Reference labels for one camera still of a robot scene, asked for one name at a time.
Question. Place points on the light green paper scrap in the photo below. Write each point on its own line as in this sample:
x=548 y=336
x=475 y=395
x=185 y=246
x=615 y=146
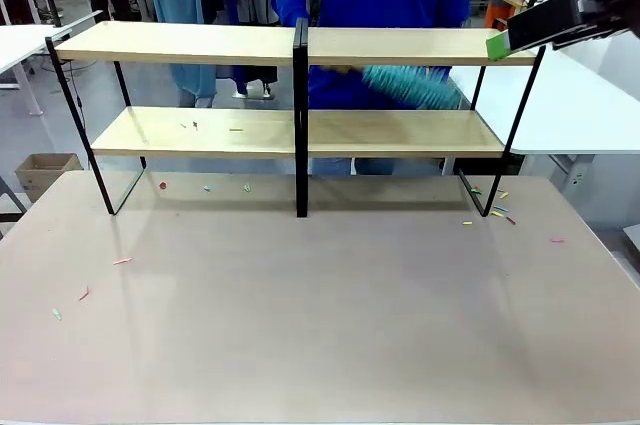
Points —
x=57 y=314

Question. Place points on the brown cardboard box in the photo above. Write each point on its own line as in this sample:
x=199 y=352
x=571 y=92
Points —
x=47 y=172

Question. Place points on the two-tier wood and black shelf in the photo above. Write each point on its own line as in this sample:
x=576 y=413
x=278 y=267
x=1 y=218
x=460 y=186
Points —
x=200 y=42

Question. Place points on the person's hand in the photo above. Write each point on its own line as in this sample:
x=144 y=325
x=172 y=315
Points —
x=342 y=68

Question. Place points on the teal fluffy duster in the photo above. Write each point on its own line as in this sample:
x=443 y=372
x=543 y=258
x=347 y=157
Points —
x=410 y=87

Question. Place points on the large white desk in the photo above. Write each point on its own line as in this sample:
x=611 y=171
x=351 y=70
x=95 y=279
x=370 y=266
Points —
x=575 y=105

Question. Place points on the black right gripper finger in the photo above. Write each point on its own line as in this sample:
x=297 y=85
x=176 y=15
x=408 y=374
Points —
x=542 y=22
x=590 y=37

